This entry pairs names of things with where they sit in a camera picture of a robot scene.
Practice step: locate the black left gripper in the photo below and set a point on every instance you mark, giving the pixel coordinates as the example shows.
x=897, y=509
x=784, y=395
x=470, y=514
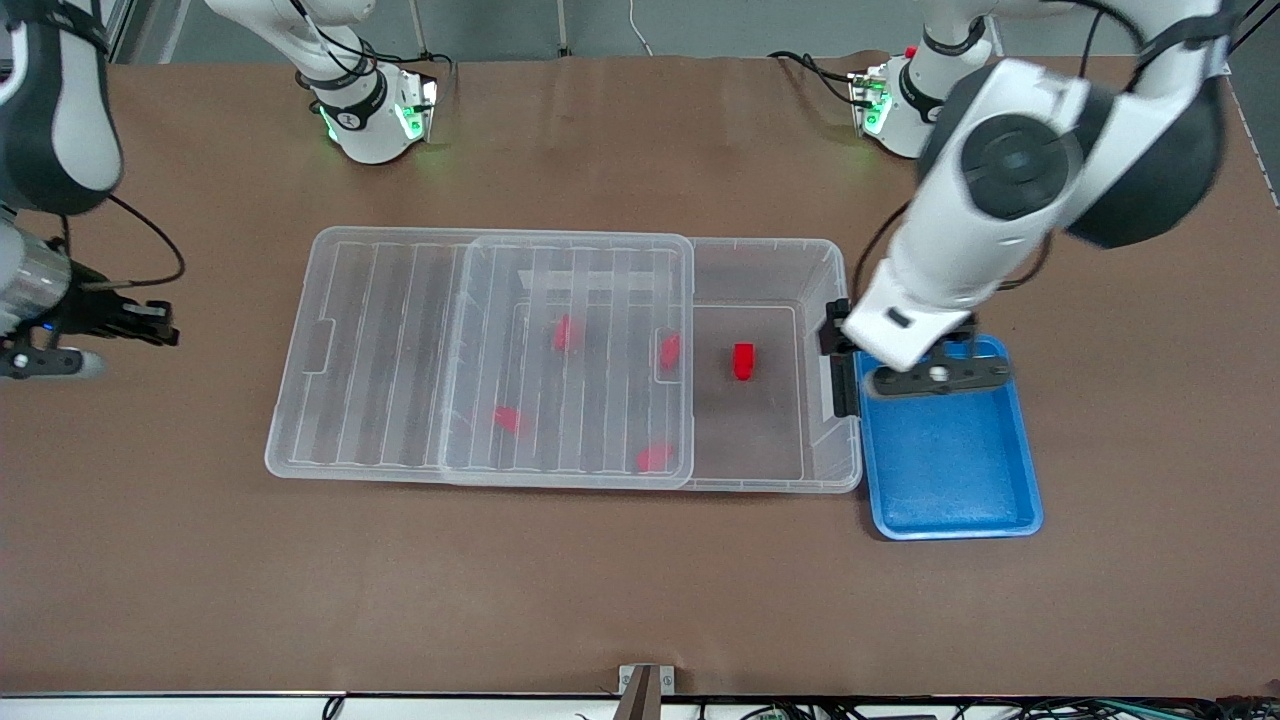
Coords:
x=836, y=338

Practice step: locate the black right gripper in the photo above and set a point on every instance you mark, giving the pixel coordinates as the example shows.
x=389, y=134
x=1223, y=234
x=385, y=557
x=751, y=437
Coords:
x=98, y=312

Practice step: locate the red block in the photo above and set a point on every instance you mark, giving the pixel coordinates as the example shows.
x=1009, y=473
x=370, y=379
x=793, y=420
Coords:
x=669, y=350
x=508, y=418
x=743, y=361
x=566, y=332
x=655, y=457

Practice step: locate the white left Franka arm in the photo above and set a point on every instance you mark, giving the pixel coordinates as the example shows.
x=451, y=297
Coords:
x=1000, y=230

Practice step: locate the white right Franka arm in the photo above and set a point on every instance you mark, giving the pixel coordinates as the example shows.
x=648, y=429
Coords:
x=60, y=100

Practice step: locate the clear plastic storage box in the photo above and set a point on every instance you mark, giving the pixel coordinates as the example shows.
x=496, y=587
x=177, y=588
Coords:
x=750, y=430

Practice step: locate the blue plastic tray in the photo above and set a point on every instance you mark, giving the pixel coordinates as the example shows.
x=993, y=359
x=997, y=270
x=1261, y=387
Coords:
x=950, y=470

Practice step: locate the clear ribbed plastic lid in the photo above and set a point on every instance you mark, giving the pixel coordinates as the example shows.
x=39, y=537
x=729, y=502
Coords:
x=380, y=350

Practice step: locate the brown table cover sheet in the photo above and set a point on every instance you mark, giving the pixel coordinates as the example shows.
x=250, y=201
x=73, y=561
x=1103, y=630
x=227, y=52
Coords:
x=640, y=600

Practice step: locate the metal table edge bracket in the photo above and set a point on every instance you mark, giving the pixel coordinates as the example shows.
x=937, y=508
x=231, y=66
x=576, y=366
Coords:
x=646, y=690

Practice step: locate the metal frame leg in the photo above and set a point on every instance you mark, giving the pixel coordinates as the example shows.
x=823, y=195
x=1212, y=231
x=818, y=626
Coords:
x=422, y=30
x=563, y=25

